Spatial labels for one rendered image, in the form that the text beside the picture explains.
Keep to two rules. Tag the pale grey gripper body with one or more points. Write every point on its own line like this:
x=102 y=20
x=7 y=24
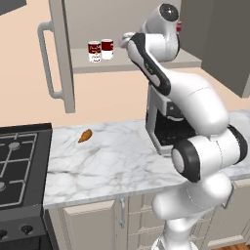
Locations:
x=125 y=39

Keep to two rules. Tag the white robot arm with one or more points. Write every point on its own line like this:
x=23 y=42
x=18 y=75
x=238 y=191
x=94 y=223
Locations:
x=198 y=104

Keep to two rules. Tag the grey open cabinet door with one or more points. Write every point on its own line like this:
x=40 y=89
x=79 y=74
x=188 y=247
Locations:
x=63 y=55

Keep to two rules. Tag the beige drawer stack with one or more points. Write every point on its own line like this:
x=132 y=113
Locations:
x=141 y=224

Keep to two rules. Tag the beige base cabinet door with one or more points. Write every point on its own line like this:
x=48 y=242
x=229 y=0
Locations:
x=234 y=221
x=91 y=228

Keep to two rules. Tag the red and white soup can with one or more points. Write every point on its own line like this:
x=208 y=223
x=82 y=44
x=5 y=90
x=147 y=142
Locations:
x=107 y=49
x=179 y=26
x=94 y=52

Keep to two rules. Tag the white and black coffee machine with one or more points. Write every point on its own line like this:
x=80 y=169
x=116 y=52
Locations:
x=164 y=130

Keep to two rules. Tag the dark grey extractor hood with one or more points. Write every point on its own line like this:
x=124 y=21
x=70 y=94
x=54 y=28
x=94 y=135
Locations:
x=9 y=6

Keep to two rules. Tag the black gas hob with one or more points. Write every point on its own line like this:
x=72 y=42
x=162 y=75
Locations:
x=19 y=169

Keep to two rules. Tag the black hob knob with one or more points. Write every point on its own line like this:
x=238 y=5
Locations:
x=26 y=229
x=2 y=233

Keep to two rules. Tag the grey wall cabinet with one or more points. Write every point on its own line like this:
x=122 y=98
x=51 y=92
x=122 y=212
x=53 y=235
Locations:
x=97 y=22

